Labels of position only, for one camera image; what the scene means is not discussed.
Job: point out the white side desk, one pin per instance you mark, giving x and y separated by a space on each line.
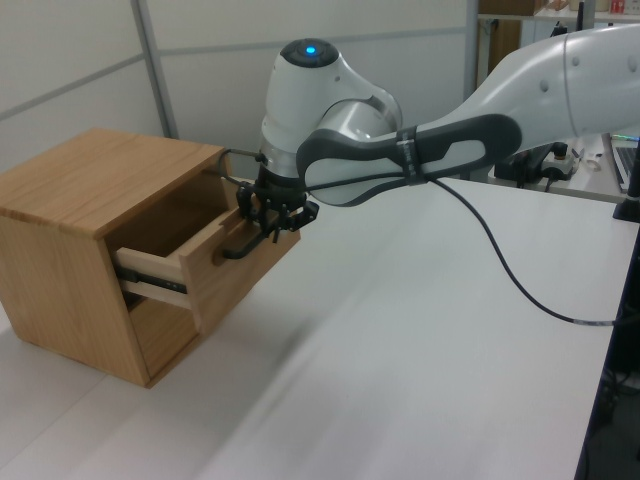
590 189

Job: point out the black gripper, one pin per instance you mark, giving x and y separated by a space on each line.
277 190

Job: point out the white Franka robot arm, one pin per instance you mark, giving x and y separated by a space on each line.
310 100

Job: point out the wooden drawer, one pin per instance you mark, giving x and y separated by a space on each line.
235 285

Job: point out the grey partition post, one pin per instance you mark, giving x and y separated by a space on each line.
157 65

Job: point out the grey emergency stop button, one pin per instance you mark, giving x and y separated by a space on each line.
560 162

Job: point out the black electronics box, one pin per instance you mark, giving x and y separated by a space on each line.
520 167

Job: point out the silver laptop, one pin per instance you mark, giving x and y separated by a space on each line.
622 162

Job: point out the light wooden cabinet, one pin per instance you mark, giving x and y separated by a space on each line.
50 250

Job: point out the light wooden cupboard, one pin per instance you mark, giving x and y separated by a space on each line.
504 47

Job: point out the grey metal desk post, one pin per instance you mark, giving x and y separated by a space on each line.
475 50

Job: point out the small cardboard box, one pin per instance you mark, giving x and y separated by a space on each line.
505 6

